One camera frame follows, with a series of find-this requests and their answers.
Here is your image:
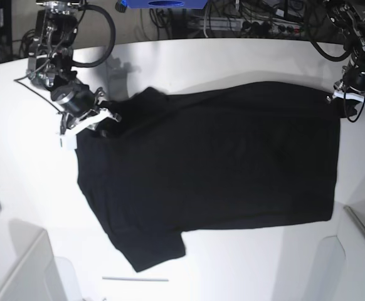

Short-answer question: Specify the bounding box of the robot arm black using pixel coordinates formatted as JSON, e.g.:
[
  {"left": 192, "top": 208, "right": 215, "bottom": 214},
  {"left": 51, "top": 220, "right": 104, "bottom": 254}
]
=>
[
  {"left": 304, "top": 1, "right": 365, "bottom": 123},
  {"left": 25, "top": 1, "right": 122, "bottom": 137}
]

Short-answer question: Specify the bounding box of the white panel lower right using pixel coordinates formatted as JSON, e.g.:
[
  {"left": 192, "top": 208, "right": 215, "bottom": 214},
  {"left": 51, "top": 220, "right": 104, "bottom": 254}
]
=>
[{"left": 303, "top": 206, "right": 365, "bottom": 300}]

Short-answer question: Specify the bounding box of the coiled black cable on floor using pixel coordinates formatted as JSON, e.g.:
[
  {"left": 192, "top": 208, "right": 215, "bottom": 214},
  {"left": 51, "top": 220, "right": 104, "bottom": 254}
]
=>
[{"left": 18, "top": 28, "right": 41, "bottom": 59}]

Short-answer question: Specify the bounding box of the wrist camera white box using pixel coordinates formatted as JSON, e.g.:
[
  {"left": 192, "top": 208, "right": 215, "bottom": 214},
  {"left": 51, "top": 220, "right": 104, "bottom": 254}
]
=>
[{"left": 60, "top": 135, "right": 77, "bottom": 151}]

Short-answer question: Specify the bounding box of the blue plastic box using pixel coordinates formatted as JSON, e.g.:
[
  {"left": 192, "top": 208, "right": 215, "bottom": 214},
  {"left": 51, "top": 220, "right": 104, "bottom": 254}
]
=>
[{"left": 121, "top": 0, "right": 208, "bottom": 9}]

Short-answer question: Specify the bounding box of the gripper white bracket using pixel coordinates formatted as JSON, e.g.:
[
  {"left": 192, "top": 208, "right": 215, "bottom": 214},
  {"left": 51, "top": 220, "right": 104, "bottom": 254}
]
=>
[
  {"left": 326, "top": 56, "right": 365, "bottom": 119},
  {"left": 50, "top": 82, "right": 122, "bottom": 139}
]

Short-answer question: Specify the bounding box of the black T-shirt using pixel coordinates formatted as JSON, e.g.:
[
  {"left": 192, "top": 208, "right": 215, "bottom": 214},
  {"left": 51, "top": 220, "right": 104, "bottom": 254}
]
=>
[{"left": 76, "top": 82, "right": 343, "bottom": 272}]

